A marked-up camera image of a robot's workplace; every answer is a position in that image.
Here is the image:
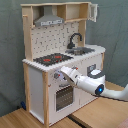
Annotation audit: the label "grey range hood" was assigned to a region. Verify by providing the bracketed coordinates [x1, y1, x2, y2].
[35, 5, 64, 27]

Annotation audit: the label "oven door with window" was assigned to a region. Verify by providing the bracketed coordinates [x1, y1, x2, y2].
[49, 79, 79, 125]

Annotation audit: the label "black stovetop red burners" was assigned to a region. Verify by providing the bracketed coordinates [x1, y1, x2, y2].
[34, 53, 70, 66]

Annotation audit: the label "black toy faucet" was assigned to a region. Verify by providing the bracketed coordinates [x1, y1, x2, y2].
[66, 32, 83, 50]

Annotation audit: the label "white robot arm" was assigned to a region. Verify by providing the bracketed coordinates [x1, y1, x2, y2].
[61, 66, 128, 102]

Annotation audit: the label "white microwave door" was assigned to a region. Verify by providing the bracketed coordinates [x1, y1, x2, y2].
[88, 3, 98, 22]

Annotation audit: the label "wooden toy kitchen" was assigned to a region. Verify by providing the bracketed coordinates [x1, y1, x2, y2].
[22, 2, 105, 127]

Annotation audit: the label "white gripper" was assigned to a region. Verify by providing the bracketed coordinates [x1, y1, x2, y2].
[60, 66, 80, 84]

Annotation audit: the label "metal sink basin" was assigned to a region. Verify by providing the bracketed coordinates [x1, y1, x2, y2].
[65, 47, 95, 55]

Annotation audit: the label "left grey red knob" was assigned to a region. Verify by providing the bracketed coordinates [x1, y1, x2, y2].
[54, 73, 60, 79]

